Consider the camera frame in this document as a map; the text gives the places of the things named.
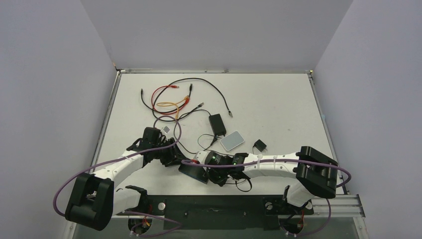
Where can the small black wall adapter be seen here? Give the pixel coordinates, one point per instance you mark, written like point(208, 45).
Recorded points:
point(260, 145)

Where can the black ribbed network switch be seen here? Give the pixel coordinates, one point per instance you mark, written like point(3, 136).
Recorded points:
point(197, 173)

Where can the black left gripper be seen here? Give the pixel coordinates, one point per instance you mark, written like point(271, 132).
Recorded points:
point(174, 155)

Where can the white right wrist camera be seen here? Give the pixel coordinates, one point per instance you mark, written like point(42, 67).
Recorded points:
point(200, 157)

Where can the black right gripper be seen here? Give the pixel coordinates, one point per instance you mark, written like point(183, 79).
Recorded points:
point(196, 172)

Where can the aluminium frame rail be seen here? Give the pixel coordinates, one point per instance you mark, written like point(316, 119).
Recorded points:
point(106, 118)

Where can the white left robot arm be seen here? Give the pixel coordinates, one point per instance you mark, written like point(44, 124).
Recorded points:
point(95, 197)

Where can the black power brick adapter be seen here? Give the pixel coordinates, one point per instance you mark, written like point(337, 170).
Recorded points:
point(217, 125)

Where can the white square network box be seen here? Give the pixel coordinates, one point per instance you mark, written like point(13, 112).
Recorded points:
point(232, 141)

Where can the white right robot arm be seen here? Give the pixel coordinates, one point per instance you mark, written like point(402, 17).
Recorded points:
point(314, 172)

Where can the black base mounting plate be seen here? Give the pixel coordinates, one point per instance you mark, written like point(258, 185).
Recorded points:
point(232, 212)

